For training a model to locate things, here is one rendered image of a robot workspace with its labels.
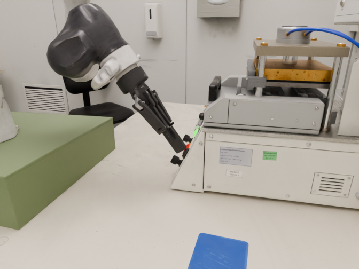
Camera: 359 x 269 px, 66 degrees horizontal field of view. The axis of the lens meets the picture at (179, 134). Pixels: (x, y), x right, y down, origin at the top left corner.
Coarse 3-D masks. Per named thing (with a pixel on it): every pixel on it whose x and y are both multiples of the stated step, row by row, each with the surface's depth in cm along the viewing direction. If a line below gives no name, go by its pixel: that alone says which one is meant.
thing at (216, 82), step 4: (216, 76) 81; (220, 76) 82; (216, 80) 76; (220, 80) 80; (212, 84) 71; (216, 84) 71; (220, 84) 83; (212, 88) 70; (216, 88) 70; (220, 88) 83; (208, 92) 71; (212, 92) 70; (216, 92) 71; (208, 96) 71; (212, 96) 71; (212, 100) 71
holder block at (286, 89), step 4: (284, 88) 73; (288, 88) 73; (288, 92) 69; (292, 92) 69; (284, 96) 65; (288, 96) 65; (292, 96) 65; (296, 96) 65; (324, 96) 65; (324, 100) 63
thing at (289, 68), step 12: (276, 60) 77; (288, 60) 69; (300, 60) 77; (312, 60) 77; (276, 72) 63; (288, 72) 62; (300, 72) 62; (312, 72) 61; (324, 72) 61; (276, 84) 64; (288, 84) 63; (300, 84) 63; (312, 84) 62; (324, 84) 62
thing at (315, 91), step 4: (296, 88) 69; (300, 88) 69; (304, 88) 69; (308, 88) 69; (312, 88) 69; (316, 88) 69; (300, 92) 65; (304, 92) 65; (308, 92) 65; (312, 92) 65; (316, 92) 65; (320, 92) 65
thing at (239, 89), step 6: (240, 78) 78; (240, 84) 70; (222, 90) 82; (228, 90) 82; (234, 90) 82; (240, 90) 69; (246, 90) 82; (216, 96) 76; (210, 102) 69; (336, 114) 63; (330, 120) 63
